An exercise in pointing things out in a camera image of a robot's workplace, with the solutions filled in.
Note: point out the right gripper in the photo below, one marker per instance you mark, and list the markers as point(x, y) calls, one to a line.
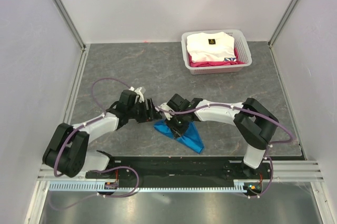
point(177, 132)

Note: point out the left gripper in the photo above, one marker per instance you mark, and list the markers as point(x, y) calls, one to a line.
point(148, 115)

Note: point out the blue cloth napkin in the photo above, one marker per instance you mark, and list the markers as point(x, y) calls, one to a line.
point(191, 138)

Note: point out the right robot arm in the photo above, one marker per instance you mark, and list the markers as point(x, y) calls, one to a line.
point(256, 124)

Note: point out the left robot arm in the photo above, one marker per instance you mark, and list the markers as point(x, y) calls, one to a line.
point(67, 149)

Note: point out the pink folded cloth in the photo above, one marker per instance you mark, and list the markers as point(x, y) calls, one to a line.
point(213, 64)

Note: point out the white folded shirt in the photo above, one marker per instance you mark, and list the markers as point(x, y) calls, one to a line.
point(215, 47)

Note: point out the white plastic basket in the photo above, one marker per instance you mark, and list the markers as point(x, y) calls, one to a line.
point(240, 44)

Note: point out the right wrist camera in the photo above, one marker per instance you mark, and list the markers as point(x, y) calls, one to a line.
point(166, 110)

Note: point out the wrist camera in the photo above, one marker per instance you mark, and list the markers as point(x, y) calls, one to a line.
point(140, 92)
point(166, 110)

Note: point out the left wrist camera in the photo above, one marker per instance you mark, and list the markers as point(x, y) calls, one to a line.
point(140, 92)

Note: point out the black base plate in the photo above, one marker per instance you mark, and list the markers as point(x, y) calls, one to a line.
point(225, 167)

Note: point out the slotted cable duct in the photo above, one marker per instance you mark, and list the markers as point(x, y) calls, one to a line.
point(96, 186)

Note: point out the left aluminium frame post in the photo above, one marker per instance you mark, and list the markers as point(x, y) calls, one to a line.
point(70, 24)

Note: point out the aluminium frame post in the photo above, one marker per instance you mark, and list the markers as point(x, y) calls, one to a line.
point(70, 24)
point(283, 21)

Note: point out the right aluminium frame post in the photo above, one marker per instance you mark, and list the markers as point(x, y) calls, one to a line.
point(283, 21)

